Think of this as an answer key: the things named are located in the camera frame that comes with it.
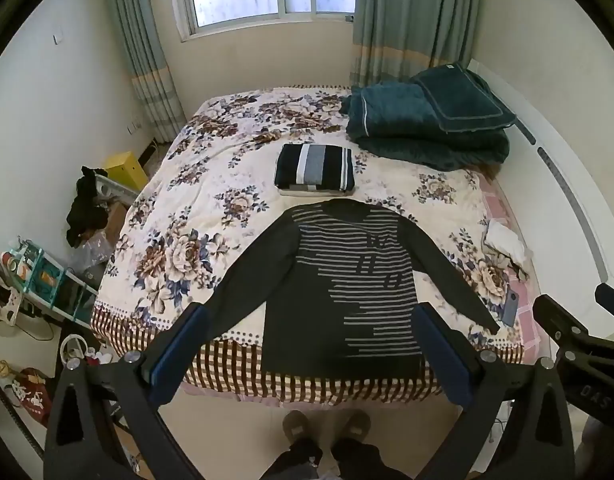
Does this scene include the floral bedspread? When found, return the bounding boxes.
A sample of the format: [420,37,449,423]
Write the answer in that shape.
[89,85,540,406]

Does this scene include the grey slipper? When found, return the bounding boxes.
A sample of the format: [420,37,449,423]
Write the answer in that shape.
[332,408,372,450]
[282,409,324,450]

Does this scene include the yellow box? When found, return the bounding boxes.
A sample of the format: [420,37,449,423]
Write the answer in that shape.
[104,152,148,192]

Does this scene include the grey-green curtain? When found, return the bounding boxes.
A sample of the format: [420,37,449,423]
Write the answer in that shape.
[103,0,188,145]
[348,0,480,92]

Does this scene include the teal folded blanket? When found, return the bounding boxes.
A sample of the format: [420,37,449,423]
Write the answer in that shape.
[339,80,510,171]

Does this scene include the teal storage rack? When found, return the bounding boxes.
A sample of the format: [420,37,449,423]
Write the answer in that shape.
[1,236,100,322]

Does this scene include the black cloth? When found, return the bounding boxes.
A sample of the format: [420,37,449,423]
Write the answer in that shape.
[65,165,110,249]

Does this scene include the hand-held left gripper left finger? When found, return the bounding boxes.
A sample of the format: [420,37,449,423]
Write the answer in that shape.
[43,303,212,480]

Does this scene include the person's dark pants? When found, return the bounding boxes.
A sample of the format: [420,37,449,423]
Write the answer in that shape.
[258,437,405,480]

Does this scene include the dark grey striped sweater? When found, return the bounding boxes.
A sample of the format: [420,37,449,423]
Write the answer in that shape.
[199,198,502,380]

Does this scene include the teal pillow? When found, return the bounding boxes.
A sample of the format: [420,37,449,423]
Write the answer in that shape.
[411,62,518,134]

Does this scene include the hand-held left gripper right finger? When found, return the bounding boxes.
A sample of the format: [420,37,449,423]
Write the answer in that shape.
[412,302,578,480]

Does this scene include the smartphone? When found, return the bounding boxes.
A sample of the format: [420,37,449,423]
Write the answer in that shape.
[502,294,520,328]

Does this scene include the red printed bag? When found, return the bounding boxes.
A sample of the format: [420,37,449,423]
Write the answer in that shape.
[4,367,55,428]

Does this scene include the white cloth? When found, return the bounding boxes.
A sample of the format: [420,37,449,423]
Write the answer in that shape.
[482,218,534,267]

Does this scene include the folded striped clothes stack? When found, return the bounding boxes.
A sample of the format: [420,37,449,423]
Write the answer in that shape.
[273,143,356,197]

